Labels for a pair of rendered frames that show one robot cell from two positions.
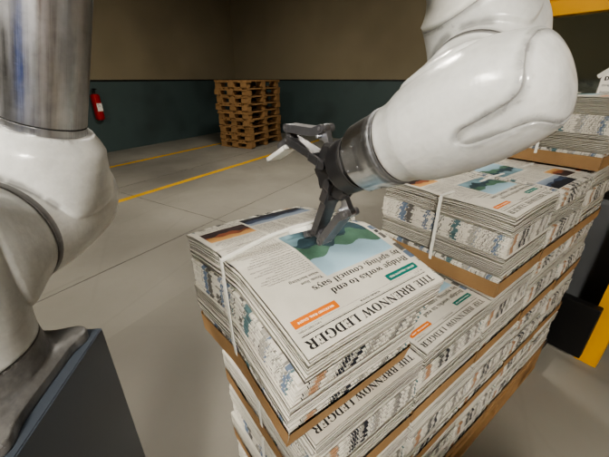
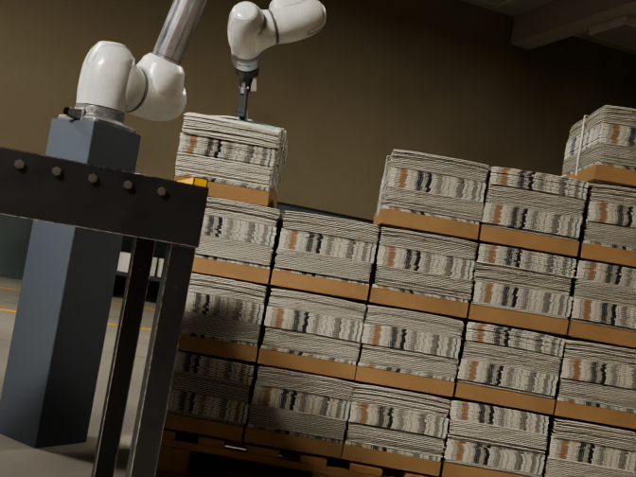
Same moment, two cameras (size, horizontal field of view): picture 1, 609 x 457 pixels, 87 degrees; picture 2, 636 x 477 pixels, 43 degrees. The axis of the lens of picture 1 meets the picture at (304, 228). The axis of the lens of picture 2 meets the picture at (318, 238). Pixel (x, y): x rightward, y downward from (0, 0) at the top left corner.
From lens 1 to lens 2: 2.31 m
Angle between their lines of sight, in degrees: 46
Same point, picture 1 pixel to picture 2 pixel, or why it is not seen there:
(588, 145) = (594, 155)
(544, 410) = not seen: outside the picture
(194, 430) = not seen: hidden behind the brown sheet
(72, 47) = (183, 29)
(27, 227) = (139, 77)
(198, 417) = not seen: hidden behind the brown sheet
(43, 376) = (115, 122)
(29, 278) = (130, 90)
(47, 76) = (171, 37)
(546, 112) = (236, 17)
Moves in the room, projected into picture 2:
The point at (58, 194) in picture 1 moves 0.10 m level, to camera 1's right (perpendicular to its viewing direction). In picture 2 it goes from (154, 77) to (175, 77)
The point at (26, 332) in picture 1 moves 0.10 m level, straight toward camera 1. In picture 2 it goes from (120, 105) to (117, 99)
